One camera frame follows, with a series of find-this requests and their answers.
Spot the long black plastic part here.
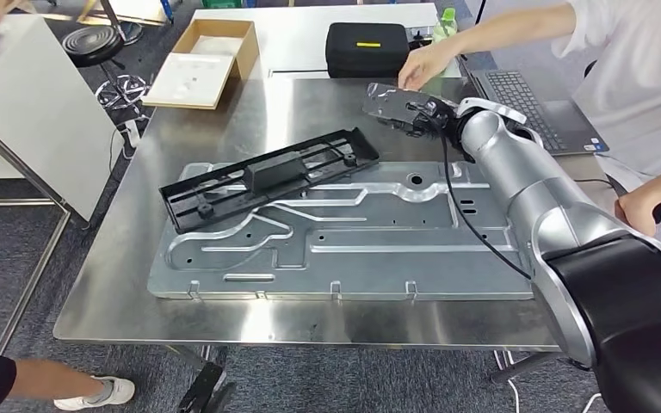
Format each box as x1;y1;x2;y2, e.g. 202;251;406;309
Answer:
158;126;382;236

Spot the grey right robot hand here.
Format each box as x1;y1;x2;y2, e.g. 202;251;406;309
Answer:
361;82;461;139

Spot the stamped grey metal plate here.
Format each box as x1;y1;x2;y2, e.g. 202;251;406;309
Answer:
147;160;537;302

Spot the green drink bottle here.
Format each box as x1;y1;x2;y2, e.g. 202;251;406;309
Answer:
431;6;459;45

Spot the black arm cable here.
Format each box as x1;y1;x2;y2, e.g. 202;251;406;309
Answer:
437;126;535;283

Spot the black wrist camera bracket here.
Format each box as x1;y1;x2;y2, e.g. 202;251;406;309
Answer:
403;100;453;139

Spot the black round stool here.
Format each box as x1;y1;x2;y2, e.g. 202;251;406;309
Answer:
59;23;153;114

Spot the black case yellow label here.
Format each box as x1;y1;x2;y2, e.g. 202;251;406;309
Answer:
324;21;412;80

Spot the white floor power strip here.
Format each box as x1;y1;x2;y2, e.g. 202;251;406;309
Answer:
121;118;141;151

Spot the open cardboard box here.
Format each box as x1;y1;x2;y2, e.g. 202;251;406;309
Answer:
140;18;261;111

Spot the grey laptop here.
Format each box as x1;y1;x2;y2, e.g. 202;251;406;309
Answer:
466;67;611;157

